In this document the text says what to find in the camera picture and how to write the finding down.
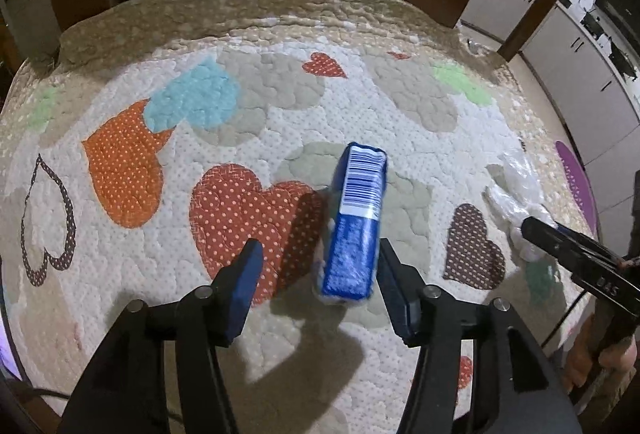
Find blue Vinda tissue pack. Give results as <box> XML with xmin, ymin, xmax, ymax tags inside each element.
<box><xmin>314</xmin><ymin>142</ymin><xmax>387</xmax><ymax>305</ymax></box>

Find grey kitchen cabinets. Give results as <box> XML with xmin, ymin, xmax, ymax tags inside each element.
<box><xmin>328</xmin><ymin>0</ymin><xmax>640</xmax><ymax>225</ymax></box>

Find person right hand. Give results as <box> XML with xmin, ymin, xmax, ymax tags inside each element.
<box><xmin>562</xmin><ymin>312</ymin><xmax>637</xmax><ymax>395</ymax></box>

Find purple plastic waste basket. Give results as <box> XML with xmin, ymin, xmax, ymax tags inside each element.
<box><xmin>555</xmin><ymin>140</ymin><xmax>598</xmax><ymax>236</ymax></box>

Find clear plastic bag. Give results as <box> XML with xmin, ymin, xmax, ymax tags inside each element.
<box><xmin>484</xmin><ymin>149</ymin><xmax>555</xmax><ymax>263</ymax></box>

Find quilted heart pattern table cover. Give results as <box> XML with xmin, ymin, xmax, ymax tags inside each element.
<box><xmin>1</xmin><ymin>0</ymin><xmax>587</xmax><ymax>433</ymax></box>

